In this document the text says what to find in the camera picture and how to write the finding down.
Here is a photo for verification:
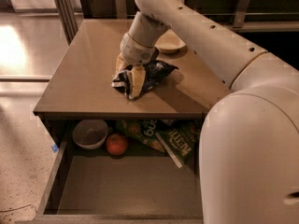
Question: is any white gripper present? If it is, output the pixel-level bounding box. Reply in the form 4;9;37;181
115;33;159;100

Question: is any blue chip bag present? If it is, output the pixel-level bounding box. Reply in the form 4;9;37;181
111;60;177;100

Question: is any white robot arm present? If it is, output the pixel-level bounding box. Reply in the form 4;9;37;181
117;0;299;224

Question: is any grey cabinet with top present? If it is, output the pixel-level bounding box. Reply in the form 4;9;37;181
33;18;233;147

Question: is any grey bowl in drawer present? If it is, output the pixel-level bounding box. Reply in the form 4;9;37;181
72;119;108;149

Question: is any green kettle chip bag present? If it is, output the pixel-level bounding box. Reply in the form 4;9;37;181
154;119;202;169

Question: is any open top drawer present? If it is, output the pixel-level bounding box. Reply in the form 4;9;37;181
15;119;205;224

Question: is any white bowl on cabinet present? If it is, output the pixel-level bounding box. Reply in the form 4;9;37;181
155;30;186;54

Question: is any red apple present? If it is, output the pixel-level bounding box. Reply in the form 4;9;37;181
106;133;128;156

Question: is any blue tape piece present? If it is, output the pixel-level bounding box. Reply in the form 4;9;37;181
51;145;59;153

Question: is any grey metal bracket left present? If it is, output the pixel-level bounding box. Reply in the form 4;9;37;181
115;0;127;19

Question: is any grey metal bracket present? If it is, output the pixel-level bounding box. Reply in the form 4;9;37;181
115;0;127;19
232;0;250;28

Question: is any metal frame post left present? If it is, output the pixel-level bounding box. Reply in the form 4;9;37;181
54;0;78;44

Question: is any grey metal bracket right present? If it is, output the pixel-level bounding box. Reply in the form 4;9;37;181
232;0;250;28

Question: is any black floor cable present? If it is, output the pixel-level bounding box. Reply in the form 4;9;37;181
0;203;38;214

